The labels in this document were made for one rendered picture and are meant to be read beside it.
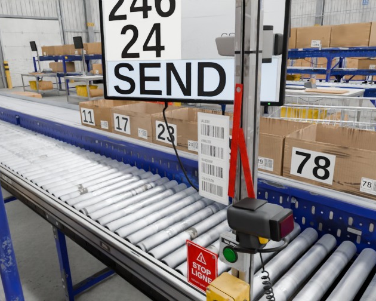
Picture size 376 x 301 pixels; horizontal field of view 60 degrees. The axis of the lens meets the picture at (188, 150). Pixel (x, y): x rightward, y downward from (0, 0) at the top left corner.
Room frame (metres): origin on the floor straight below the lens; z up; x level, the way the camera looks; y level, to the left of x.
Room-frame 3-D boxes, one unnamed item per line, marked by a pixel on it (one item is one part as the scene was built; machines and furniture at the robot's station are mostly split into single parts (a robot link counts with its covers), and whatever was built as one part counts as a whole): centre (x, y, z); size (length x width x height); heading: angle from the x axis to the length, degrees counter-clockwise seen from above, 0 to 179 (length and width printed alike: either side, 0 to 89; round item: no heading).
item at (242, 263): (0.62, -0.09, 0.95); 0.07 x 0.03 x 0.07; 46
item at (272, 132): (1.45, -0.33, 0.96); 0.39 x 0.29 x 0.17; 46
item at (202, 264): (0.67, -0.05, 0.85); 0.16 x 0.01 x 0.13; 46
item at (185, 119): (1.72, -0.04, 0.96); 0.39 x 0.29 x 0.17; 46
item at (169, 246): (1.09, -0.04, 0.72); 0.52 x 0.05 x 0.05; 136
